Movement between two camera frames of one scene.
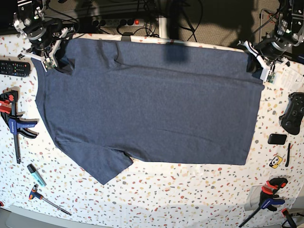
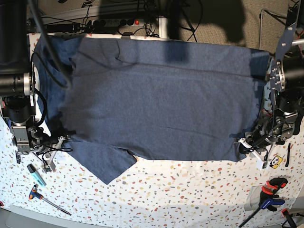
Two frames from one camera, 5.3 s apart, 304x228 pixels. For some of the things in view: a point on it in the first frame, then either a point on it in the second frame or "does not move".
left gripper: [266, 59] to [261, 145]
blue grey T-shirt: [129, 99] does not move
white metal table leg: [163, 27] does not move
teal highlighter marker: [38, 178] does not move
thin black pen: [288, 156] does not move
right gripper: [65, 65] to [42, 142]
